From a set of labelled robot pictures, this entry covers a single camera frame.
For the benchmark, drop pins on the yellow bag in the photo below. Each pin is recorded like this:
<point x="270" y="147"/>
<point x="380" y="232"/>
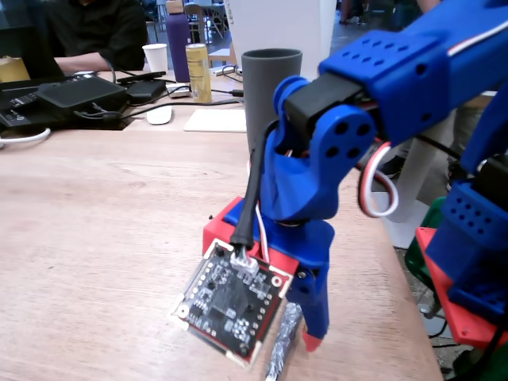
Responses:
<point x="12" y="69"/>

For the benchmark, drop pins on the green table clamp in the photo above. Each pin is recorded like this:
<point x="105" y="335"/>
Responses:
<point x="414" y="262"/>

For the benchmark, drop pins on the white display panel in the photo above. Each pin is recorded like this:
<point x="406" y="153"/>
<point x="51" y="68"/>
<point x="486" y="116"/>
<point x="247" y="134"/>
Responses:
<point x="278" y="24"/>

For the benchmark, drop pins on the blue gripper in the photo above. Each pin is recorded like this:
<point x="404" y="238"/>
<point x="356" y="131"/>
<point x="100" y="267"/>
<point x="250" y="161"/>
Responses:
<point x="309" y="247"/>

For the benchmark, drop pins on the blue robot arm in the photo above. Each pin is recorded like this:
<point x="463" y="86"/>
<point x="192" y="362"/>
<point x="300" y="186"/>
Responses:
<point x="397" y="59"/>

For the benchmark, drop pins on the black camera circuit board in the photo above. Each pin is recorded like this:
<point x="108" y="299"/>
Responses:
<point x="226" y="301"/>

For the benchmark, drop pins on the red robot base plate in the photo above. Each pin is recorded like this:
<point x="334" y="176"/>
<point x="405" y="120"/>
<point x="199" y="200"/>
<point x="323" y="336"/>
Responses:
<point x="468" y="333"/>

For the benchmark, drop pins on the white keyboard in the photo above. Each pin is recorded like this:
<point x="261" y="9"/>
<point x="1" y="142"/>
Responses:
<point x="216" y="120"/>

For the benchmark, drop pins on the black pouch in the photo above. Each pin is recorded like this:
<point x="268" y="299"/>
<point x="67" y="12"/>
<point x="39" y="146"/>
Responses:
<point x="145" y="90"/>

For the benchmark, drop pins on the black box device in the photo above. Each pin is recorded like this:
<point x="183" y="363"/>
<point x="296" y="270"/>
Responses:
<point x="79" y="95"/>

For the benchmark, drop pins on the bare person forearm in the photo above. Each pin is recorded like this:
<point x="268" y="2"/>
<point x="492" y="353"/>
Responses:
<point x="79" y="61"/>

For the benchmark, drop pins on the yellow drink can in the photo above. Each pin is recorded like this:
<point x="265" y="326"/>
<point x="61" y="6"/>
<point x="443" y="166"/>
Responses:
<point x="198" y="71"/>

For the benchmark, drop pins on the white paper cup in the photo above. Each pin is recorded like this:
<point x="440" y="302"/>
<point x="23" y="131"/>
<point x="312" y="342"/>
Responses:
<point x="155" y="57"/>

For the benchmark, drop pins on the person torso black shirt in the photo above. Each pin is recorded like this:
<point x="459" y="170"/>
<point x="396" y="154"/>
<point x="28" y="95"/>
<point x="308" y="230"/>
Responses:
<point x="99" y="28"/>

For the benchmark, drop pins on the purple bottle wooden cap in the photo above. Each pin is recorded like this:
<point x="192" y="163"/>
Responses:
<point x="178" y="43"/>

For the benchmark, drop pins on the red camera mount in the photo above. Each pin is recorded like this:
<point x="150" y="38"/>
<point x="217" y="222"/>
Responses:
<point x="212" y="238"/>

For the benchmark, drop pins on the white computer mouse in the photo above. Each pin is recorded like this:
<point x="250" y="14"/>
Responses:
<point x="159" y="115"/>

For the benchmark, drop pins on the tall gray cup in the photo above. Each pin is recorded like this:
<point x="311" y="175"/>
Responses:
<point x="258" y="87"/>

